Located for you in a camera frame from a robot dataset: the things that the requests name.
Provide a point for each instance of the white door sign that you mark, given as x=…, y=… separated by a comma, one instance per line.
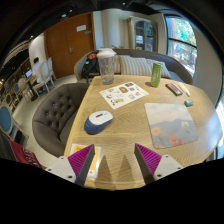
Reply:
x=81, y=28

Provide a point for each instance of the grey tufted armchair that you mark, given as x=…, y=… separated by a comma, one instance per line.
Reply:
x=55, y=116

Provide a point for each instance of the clear shaker bottle white lid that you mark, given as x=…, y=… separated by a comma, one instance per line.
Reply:
x=107, y=68

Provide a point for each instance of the white and blue computer mouse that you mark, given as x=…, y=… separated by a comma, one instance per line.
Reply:
x=98, y=121

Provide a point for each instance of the open laptop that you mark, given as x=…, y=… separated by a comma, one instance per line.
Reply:
x=28, y=73

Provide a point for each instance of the small blue block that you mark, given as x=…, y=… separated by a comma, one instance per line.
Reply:
x=189, y=103

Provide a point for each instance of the white sticker sheet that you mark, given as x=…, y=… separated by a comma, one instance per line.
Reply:
x=123, y=95

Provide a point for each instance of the grey curved sofa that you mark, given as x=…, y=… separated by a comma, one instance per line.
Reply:
x=176, y=68

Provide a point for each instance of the blue upholstered chairs group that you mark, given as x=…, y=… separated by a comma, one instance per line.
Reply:
x=6, y=118

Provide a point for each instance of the person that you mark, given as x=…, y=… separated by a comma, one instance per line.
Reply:
x=36, y=68

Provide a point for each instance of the red printed cloth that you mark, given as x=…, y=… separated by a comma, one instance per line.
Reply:
x=25, y=155

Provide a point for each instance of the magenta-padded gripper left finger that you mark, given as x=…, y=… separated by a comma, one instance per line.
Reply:
x=80, y=160

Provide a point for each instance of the black-framed window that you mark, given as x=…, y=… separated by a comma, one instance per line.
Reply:
x=181, y=43

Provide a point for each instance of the black and red flat box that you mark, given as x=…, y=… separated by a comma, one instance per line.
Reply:
x=173, y=89

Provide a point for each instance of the green drink can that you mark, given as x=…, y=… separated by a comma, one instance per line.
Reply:
x=156, y=75

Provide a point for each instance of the white tube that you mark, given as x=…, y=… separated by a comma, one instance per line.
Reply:
x=184, y=89

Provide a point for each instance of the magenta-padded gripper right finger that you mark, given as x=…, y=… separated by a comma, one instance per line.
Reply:
x=150, y=160

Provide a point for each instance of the black backpack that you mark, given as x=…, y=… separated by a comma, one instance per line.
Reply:
x=89, y=66

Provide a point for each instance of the white dining chair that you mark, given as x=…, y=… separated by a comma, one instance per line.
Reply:
x=51, y=66
x=45, y=75

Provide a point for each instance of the glass-front cabinet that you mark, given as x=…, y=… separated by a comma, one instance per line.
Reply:
x=143, y=35

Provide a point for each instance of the yellow and white booklet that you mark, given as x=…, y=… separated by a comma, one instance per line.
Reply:
x=96, y=160

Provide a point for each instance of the striped cushion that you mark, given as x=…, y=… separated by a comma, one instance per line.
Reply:
x=135, y=66
x=117, y=65
x=165, y=71

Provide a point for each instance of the wooden door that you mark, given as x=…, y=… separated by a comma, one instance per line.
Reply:
x=66, y=46

